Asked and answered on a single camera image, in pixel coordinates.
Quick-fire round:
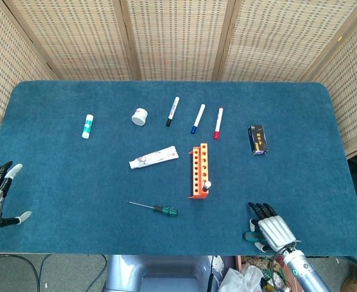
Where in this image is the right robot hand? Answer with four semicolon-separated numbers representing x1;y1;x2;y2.
247;201;297;252

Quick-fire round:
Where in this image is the large green black screwdriver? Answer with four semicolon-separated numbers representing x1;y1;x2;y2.
243;231;302;244

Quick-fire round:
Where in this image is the orange tool holder rack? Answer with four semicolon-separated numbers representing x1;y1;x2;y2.
188;143;212;201

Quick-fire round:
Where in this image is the white plastic bag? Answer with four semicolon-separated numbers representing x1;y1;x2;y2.
219;264;264;292

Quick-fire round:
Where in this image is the black cardboard box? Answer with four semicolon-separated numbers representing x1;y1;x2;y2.
247;124;269;156

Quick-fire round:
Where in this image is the small green black screwdriver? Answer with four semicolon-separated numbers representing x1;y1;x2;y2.
127;201;179;217

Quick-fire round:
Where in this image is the blue felt table mat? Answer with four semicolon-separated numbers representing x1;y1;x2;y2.
0;80;357;256

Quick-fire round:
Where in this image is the white green glue stick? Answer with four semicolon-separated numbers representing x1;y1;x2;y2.
81;114;94;140

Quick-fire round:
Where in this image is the red capped white marker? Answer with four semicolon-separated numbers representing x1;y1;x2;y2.
213;106;224;141

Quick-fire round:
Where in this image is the blue grey robot torso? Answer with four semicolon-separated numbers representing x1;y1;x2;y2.
103;254;237;292

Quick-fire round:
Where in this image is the blue capped white marker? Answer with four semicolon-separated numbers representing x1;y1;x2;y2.
190;103;206;134

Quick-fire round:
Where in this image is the white toothpaste tube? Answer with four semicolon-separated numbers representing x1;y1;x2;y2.
128;145;179;170

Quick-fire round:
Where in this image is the black capped white marker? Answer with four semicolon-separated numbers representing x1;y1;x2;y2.
165;96;181;127

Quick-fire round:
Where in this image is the white round jar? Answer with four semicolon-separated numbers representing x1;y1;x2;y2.
131;108;149;126

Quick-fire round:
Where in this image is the woven wooden folding screen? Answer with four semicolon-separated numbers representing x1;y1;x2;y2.
0;0;357;159

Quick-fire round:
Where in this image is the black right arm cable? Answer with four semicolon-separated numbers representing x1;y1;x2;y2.
270;246;292;292

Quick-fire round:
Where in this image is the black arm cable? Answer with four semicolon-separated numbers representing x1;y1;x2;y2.
270;246;292;292
0;252;42;292

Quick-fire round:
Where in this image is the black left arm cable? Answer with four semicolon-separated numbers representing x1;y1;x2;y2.
0;252;42;292

